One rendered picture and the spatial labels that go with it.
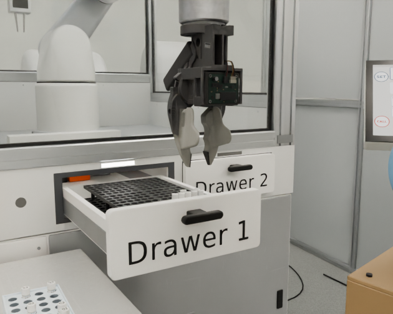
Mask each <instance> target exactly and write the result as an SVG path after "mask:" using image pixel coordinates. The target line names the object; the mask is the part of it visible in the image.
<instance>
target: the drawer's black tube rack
mask: <svg viewBox="0 0 393 314"><path fill-rule="evenodd" d="M84 189H86V190H87V191H88V192H90V193H91V197H89V198H84V199H85V200H86V201H88V202H89V203H91V204H92V205H93V206H95V207H96V208H97V209H99V210H100V211H102V212H103V213H104V214H105V213H106V211H107V210H108V209H112V208H117V207H120V206H128V205H133V204H141V203H146V202H154V201H163V200H167V199H172V194H173V193H180V190H181V189H185V188H183V187H180V186H177V185H176V184H173V183H170V182H168V181H165V180H162V179H160V178H157V177H155V178H145V179H134V180H128V181H117V182H112V183H101V184H91V185H85V186H84ZM186 190H187V191H190V192H191V190H188V189H186ZM95 196H96V197H95Z"/></svg>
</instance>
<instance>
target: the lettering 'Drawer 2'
mask: <svg viewBox="0 0 393 314"><path fill-rule="evenodd" d="M262 175H265V176H266V177H265V179H264V181H263V182H262V183H261V185H260V187H262V186H267V184H265V185H263V183H264V182H265V181H266V178H267V174H266V173H263V174H261V176H262ZM252 179H254V178H252ZM252 179H251V178H250V188H251V180H252ZM242 181H245V183H243V184H241V182H242ZM198 183H203V184H204V185H205V191H206V184H205V183H204V182H196V188H198ZM217 184H222V186H219V187H217V189H216V192H217V193H221V192H223V183H217ZM217 184H216V185H217ZM231 184H232V186H233V190H235V189H236V184H237V180H236V183H235V188H234V185H233V181H231V183H230V188H229V186H228V182H226V185H227V188H228V191H230V189H231ZM244 184H247V182H246V180H245V179H242V180H241V181H240V184H239V186H240V189H246V187H245V188H242V187H241V185H244ZM212 185H214V183H213V184H210V193H211V186H212ZM218 188H222V190H221V191H220V192H218Z"/></svg>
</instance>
